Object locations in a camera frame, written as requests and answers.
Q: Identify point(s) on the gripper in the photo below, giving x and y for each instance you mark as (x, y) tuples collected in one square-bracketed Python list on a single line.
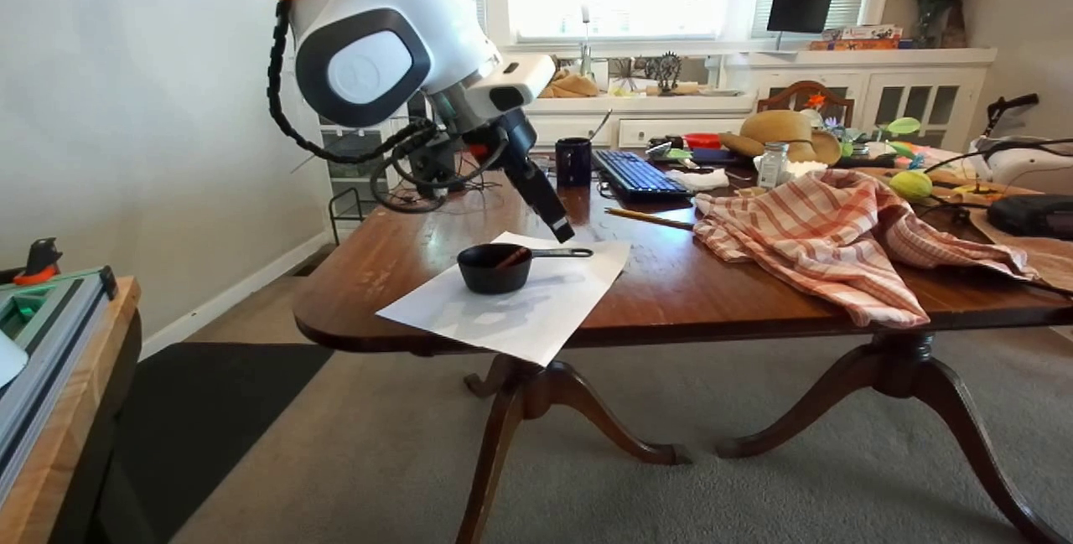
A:
[(513, 135)]

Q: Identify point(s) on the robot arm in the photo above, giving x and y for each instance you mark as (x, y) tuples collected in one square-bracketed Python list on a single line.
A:
[(394, 16)]

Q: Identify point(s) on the brown crayon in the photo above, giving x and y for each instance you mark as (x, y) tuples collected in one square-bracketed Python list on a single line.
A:
[(510, 257)]

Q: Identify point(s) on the black measuring cup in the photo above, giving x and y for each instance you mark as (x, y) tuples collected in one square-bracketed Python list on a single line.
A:
[(490, 276)]

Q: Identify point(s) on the white paper napkin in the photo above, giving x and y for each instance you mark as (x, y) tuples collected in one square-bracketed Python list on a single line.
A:
[(511, 313)]

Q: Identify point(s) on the dark blue mug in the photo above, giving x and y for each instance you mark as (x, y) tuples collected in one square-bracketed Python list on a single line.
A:
[(573, 165)]

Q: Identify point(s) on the tan cloth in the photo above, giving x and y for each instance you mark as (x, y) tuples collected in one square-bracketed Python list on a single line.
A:
[(570, 85)]

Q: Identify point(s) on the black computer keyboard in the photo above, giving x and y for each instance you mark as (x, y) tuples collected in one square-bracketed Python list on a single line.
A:
[(637, 175)]

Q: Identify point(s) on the white drawer cabinet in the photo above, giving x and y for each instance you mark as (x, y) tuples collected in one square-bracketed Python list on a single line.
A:
[(654, 121)]

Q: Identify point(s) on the yellow pencil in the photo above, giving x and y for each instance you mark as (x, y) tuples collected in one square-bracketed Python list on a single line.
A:
[(650, 218)]

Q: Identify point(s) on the dark metal ornament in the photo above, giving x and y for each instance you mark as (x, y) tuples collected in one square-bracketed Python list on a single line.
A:
[(666, 72)]

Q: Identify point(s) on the red bowl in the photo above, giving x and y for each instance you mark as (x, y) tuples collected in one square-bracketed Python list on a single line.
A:
[(702, 141)]

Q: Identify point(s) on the crumpled white tissue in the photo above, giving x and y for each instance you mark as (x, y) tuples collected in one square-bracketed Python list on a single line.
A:
[(700, 179)]

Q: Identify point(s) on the glass jar with lid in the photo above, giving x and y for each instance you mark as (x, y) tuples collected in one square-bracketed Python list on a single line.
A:
[(772, 167)]

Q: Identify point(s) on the straw hat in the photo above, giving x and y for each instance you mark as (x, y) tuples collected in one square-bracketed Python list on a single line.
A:
[(780, 129)]

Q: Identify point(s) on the wooden chair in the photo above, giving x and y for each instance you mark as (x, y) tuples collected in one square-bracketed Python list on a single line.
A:
[(806, 97)]

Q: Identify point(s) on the orange checked cloth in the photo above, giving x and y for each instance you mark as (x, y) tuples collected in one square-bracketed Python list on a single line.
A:
[(830, 242)]

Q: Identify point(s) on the stack of books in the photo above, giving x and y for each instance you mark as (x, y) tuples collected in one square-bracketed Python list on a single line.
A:
[(855, 37)]

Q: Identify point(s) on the green plastic leaf toy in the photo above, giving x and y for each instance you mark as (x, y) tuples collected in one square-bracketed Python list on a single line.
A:
[(901, 126)]

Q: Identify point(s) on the green ball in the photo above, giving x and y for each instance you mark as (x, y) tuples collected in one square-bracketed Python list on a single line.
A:
[(910, 184)]

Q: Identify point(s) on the white cabinet with glass doors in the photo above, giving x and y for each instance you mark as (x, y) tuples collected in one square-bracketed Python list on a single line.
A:
[(922, 91)]

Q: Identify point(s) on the red and black clamp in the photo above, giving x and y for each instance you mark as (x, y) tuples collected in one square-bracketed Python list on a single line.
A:
[(39, 259)]

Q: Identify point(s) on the white and black appliance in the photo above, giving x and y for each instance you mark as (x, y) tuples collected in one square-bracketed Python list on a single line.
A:
[(1018, 163)]

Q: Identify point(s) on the black bag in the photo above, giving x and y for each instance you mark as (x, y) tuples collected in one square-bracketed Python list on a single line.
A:
[(1035, 215)]

